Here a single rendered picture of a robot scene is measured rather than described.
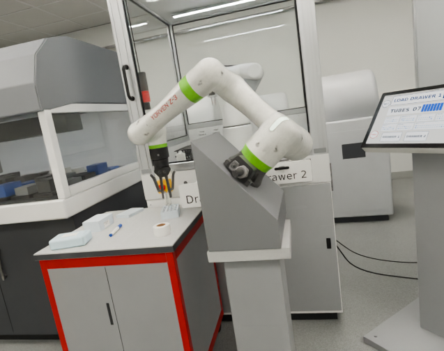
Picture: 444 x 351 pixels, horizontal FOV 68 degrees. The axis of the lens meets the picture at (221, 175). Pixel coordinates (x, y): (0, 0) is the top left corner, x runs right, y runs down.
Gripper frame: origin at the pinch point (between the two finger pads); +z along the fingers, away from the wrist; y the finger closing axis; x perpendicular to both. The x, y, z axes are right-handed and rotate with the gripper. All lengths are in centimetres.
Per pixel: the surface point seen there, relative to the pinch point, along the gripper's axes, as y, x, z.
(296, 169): -67, 3, -5
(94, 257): 28.1, 36.7, 11.2
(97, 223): 32.0, 13.6, 3.6
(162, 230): -0.6, 35.4, 5.0
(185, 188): -11.4, 18.3, -7.3
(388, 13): -280, -267, -132
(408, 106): -115, 21, -29
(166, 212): 0.3, 11.1, 4.5
